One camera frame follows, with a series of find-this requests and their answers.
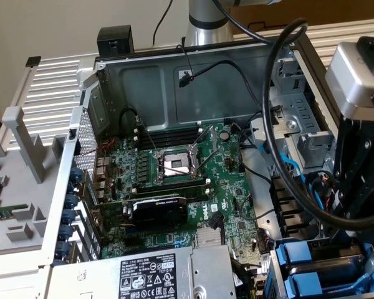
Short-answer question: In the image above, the coloured power wire bundle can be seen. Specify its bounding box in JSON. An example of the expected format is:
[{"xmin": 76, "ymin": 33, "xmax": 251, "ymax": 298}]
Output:
[{"xmin": 317, "ymin": 174, "xmax": 343, "ymax": 216}]

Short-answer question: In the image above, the blue SATA wire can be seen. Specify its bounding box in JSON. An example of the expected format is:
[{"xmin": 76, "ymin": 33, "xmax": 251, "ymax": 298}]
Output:
[{"xmin": 258, "ymin": 138, "xmax": 327, "ymax": 216}]

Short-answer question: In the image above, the empty blue disk carrier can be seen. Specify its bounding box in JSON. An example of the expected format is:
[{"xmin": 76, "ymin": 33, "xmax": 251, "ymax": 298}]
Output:
[{"xmin": 283, "ymin": 270, "xmax": 374, "ymax": 298}]

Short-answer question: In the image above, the grey metal drive cage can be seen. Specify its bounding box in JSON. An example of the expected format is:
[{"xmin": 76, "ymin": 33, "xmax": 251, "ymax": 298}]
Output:
[{"xmin": 249, "ymin": 46, "xmax": 343, "ymax": 175}]

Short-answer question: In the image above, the green Dell motherboard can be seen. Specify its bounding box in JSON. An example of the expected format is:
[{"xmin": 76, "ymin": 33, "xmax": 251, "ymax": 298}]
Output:
[{"xmin": 92, "ymin": 121, "xmax": 264, "ymax": 278}]

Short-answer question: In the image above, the metal locking lever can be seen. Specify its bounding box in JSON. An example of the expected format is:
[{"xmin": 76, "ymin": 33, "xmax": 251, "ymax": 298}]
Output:
[
  {"xmin": 136, "ymin": 115, "xmax": 160, "ymax": 157},
  {"xmin": 195, "ymin": 148, "xmax": 221, "ymax": 175}
]

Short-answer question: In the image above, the metal socket cover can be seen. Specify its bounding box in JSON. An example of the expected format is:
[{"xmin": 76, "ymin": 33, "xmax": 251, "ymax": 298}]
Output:
[{"xmin": 190, "ymin": 124, "xmax": 219, "ymax": 156}]

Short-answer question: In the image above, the open grey PC case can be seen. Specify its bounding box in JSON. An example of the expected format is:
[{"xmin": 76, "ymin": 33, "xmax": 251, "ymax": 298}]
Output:
[{"xmin": 39, "ymin": 32, "xmax": 374, "ymax": 299}]

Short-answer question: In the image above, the black RAM slot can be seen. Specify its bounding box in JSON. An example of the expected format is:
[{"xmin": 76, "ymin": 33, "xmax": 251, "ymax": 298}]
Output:
[
  {"xmin": 174, "ymin": 188, "xmax": 212, "ymax": 202},
  {"xmin": 139, "ymin": 136, "xmax": 202, "ymax": 150},
  {"xmin": 140, "ymin": 128, "xmax": 204, "ymax": 141}
]

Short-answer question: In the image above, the silver chipset heat sink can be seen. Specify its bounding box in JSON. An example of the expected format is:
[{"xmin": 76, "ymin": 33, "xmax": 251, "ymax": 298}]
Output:
[{"xmin": 195, "ymin": 228, "xmax": 223, "ymax": 249}]

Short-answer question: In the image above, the CPU socket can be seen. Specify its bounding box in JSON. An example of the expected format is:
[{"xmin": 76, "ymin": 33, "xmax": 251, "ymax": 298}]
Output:
[{"xmin": 154, "ymin": 146, "xmax": 206, "ymax": 185}]

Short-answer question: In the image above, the black graphics card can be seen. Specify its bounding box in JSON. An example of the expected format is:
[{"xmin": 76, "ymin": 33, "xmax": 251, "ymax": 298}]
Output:
[{"xmin": 93, "ymin": 194, "xmax": 189, "ymax": 232}]

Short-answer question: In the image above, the black box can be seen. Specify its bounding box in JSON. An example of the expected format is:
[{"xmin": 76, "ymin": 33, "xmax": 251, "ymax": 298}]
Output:
[{"xmin": 97, "ymin": 25, "xmax": 135, "ymax": 59}]

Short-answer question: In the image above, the grey power supply unit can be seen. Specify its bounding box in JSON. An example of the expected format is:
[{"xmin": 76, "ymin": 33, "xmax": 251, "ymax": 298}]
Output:
[{"xmin": 49, "ymin": 244, "xmax": 238, "ymax": 299}]

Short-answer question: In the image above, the grey plastic parts rack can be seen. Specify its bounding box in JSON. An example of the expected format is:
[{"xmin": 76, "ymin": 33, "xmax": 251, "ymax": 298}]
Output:
[{"xmin": 0, "ymin": 105, "xmax": 70, "ymax": 257}]

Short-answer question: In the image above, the green RAM stick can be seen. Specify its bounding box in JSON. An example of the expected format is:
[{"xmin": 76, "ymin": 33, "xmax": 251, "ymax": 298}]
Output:
[{"xmin": 0, "ymin": 204, "xmax": 29, "ymax": 222}]

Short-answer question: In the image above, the thin black wire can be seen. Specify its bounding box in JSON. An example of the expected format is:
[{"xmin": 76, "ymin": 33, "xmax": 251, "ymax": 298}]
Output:
[
  {"xmin": 236, "ymin": 110, "xmax": 274, "ymax": 185},
  {"xmin": 176, "ymin": 43, "xmax": 196, "ymax": 79}
]

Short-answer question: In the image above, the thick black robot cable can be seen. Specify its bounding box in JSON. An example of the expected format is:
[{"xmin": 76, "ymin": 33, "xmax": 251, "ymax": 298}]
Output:
[{"xmin": 211, "ymin": 0, "xmax": 374, "ymax": 233}]

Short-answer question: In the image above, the black wire with plug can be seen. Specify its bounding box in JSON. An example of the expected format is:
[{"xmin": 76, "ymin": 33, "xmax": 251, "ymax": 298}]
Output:
[
  {"xmin": 209, "ymin": 211, "xmax": 230, "ymax": 259},
  {"xmin": 178, "ymin": 59, "xmax": 271, "ymax": 115}
]

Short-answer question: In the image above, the mesh sleeved wire bundle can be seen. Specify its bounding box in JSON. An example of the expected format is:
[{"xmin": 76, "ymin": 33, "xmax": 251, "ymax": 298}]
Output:
[{"xmin": 230, "ymin": 258, "xmax": 259, "ymax": 299}]

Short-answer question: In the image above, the thin black hanging cable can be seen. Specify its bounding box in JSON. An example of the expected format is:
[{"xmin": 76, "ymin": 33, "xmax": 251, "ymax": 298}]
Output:
[{"xmin": 151, "ymin": 0, "xmax": 173, "ymax": 44}]

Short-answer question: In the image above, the thin red wire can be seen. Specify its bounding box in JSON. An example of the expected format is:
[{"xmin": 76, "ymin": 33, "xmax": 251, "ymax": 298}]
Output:
[{"xmin": 80, "ymin": 138, "xmax": 117, "ymax": 191}]

